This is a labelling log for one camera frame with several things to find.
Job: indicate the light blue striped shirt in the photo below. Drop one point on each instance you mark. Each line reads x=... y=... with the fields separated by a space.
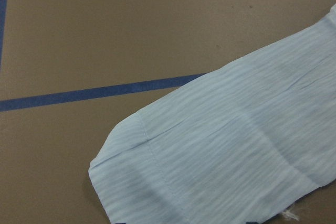
x=236 y=145

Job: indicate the blue tape grid lines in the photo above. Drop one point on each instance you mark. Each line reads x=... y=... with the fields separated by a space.
x=94 y=93

